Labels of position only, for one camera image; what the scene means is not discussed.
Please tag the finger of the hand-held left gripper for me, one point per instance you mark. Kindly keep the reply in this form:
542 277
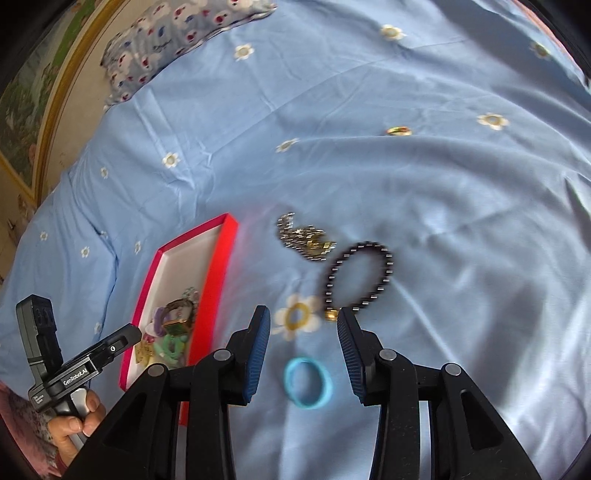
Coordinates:
115 344

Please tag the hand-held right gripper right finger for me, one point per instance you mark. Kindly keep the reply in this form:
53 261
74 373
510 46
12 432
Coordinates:
353 357

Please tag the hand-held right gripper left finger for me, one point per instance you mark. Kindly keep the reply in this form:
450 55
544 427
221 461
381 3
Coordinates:
256 357

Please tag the pink bead hair clip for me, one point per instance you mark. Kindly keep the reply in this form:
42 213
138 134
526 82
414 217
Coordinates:
147 333

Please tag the green bow hair clip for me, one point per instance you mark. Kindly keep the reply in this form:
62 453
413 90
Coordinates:
171 348

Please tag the gold wristwatch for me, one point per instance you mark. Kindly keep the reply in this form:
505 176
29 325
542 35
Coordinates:
178 318

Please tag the red cardboard box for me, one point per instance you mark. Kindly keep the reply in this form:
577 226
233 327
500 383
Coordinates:
194 251

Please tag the person's left forearm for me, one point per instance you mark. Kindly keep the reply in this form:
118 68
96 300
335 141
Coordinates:
23 424

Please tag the person's left hand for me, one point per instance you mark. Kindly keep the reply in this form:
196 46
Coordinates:
74 427

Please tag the blue floral bed sheet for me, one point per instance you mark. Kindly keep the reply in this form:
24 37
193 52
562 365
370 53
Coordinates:
415 207

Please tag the small gold clip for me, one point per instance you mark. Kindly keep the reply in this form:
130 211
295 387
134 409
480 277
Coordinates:
399 131

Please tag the gold framed landscape painting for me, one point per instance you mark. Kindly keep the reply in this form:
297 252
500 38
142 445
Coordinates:
32 101

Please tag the blue printed pillow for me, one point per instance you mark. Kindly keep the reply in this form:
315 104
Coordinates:
175 32

